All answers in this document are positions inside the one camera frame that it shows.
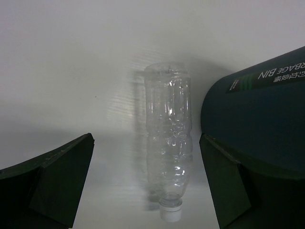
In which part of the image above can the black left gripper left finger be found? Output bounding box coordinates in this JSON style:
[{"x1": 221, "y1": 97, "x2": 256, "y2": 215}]
[{"x1": 0, "y1": 133, "x2": 94, "y2": 229}]

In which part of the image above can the dark grey garbage bin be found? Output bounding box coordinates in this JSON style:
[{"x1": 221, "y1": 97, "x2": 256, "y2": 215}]
[{"x1": 201, "y1": 48, "x2": 305, "y2": 173}]

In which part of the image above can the clear unlabelled plastic bottle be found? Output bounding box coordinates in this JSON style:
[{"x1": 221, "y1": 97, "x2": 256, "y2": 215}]
[{"x1": 144, "y1": 62, "x2": 193, "y2": 222}]

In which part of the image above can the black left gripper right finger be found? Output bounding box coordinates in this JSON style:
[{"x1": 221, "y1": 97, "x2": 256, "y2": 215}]
[{"x1": 200, "y1": 134, "x2": 305, "y2": 229}]

